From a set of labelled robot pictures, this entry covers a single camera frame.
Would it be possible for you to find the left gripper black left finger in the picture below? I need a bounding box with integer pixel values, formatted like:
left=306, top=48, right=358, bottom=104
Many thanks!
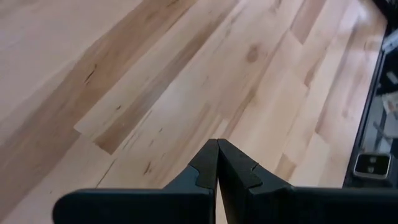
left=52, top=138, right=219, bottom=224

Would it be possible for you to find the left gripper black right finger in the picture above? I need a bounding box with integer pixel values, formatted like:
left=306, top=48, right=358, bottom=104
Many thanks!
left=217, top=138, right=398, bottom=224

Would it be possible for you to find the silver metal bracket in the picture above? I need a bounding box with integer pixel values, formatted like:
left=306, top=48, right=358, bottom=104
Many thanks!
left=353, top=151, right=392, bottom=180

